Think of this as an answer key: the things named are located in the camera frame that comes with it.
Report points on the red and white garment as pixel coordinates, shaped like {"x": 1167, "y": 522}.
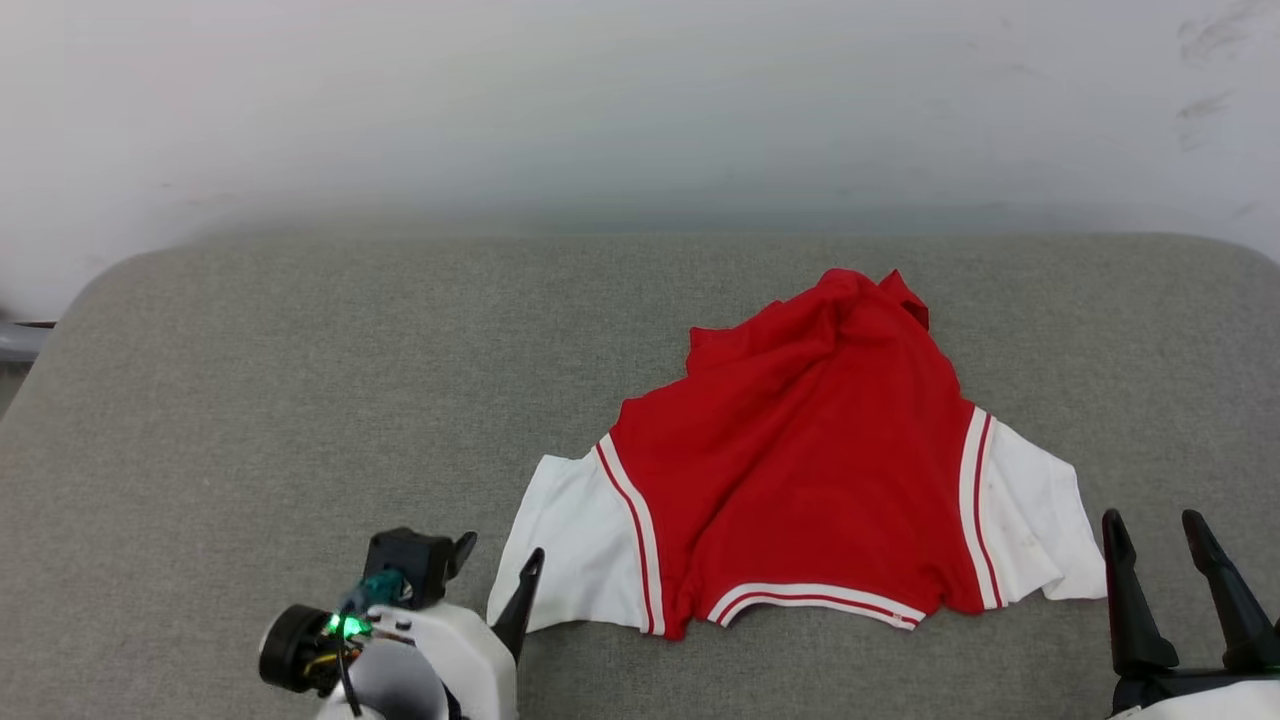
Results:
{"x": 800, "y": 450}

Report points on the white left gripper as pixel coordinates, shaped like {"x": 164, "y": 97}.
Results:
{"x": 470, "y": 660}

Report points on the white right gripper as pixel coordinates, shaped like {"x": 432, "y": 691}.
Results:
{"x": 1200, "y": 700}

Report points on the teal left camera connector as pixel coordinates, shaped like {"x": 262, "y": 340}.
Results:
{"x": 380, "y": 588}

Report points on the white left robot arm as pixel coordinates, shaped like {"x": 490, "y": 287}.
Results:
{"x": 395, "y": 690}

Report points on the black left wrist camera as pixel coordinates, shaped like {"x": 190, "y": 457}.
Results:
{"x": 410, "y": 560}

